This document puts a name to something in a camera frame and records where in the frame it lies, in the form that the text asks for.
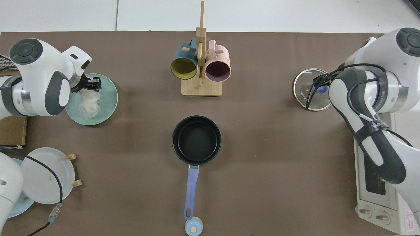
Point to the white vermicelli bundle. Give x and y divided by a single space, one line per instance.
88 105

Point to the glass lid with blue knob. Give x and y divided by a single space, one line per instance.
303 95

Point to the teal round plate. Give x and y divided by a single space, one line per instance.
106 108

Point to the white round plate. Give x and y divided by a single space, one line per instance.
46 177

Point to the light blue round plate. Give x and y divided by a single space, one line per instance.
21 208

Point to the dark teal cup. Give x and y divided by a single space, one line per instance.
178 54

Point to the brown table cloth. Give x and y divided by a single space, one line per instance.
262 164

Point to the pink ribbed cup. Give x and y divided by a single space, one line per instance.
221 54

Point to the wooden cup stand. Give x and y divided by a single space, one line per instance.
201 90

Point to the dark slanted bar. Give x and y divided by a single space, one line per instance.
415 5

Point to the pale toaster oven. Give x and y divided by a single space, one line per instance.
367 203

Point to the small blue round thing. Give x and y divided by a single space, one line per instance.
193 227

